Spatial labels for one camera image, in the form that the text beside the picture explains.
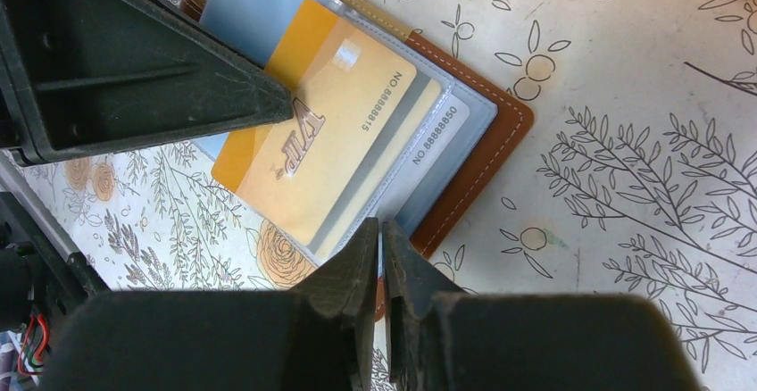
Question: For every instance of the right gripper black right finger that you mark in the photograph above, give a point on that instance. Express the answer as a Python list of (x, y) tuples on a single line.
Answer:
[(441, 337)]

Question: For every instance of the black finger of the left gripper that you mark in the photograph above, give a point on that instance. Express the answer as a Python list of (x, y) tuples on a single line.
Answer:
[(87, 77)]

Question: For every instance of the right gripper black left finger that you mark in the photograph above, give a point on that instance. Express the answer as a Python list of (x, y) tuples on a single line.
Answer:
[(317, 335)]

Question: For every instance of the brown leather card holder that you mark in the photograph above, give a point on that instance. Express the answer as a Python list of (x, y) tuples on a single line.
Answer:
[(467, 162)]

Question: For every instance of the white silver credit card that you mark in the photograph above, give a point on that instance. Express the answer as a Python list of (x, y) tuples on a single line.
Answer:
[(444, 126)]

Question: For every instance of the gold VIP credit card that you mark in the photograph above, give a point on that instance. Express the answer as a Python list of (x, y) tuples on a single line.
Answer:
[(359, 102)]

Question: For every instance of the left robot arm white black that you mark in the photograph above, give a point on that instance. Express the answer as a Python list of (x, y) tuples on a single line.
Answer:
[(23, 276)]

